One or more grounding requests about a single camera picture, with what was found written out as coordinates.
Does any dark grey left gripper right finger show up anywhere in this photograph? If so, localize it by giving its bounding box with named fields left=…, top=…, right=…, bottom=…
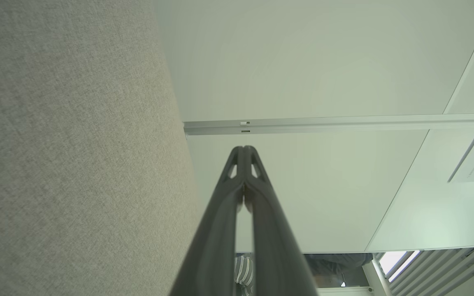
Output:
left=244, top=145, right=318, bottom=296

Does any person in striped shirt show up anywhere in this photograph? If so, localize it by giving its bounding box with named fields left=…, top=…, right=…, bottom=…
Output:
left=235, top=254, right=255, bottom=296

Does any bright ceiling light panel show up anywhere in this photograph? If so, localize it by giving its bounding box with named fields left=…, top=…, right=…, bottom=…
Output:
left=379, top=250, right=421, bottom=283

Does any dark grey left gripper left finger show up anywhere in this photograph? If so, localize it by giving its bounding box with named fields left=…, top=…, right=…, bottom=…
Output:
left=169, top=146, right=245, bottom=296

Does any grey aluminium rail with slots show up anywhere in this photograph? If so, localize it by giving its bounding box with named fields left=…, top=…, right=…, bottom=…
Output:
left=184, top=113, right=474, bottom=136

